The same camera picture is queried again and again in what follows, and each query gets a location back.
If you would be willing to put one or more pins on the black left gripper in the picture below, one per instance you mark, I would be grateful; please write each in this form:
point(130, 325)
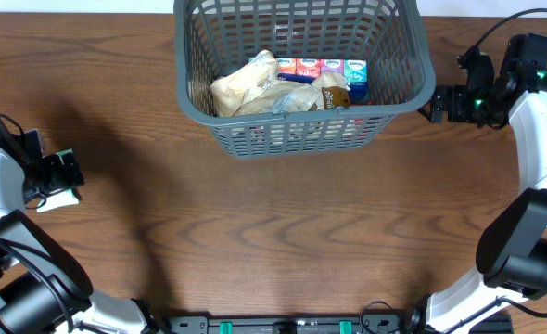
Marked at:
point(57, 175)

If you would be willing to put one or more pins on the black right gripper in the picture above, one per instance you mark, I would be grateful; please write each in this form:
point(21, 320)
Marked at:
point(443, 103)

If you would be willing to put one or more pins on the mint green snack packet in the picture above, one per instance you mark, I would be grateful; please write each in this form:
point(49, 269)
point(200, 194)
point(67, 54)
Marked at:
point(62, 199)

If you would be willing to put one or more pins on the dried mushroom pouch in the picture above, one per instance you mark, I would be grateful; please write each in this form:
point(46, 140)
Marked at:
point(333, 91)

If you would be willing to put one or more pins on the Kleenex tissue multipack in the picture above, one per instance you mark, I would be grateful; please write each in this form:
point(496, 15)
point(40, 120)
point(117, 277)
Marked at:
point(307, 70)

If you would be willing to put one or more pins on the cream snack pouch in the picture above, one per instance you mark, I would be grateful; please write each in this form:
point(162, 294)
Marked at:
point(231, 92)

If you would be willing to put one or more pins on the tan paper bag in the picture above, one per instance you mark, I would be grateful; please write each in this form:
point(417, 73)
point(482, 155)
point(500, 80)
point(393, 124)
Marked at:
point(284, 97)

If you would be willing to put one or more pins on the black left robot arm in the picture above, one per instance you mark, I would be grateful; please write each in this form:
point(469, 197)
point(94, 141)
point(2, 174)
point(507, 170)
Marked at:
point(43, 289)

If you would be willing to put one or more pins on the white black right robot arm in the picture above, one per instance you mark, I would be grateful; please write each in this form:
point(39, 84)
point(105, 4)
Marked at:
point(511, 258)

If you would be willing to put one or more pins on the grey plastic basket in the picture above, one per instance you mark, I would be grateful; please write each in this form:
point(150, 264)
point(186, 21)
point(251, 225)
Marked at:
point(214, 38)

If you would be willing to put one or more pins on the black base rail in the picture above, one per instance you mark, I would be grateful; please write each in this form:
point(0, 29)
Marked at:
point(375, 323)

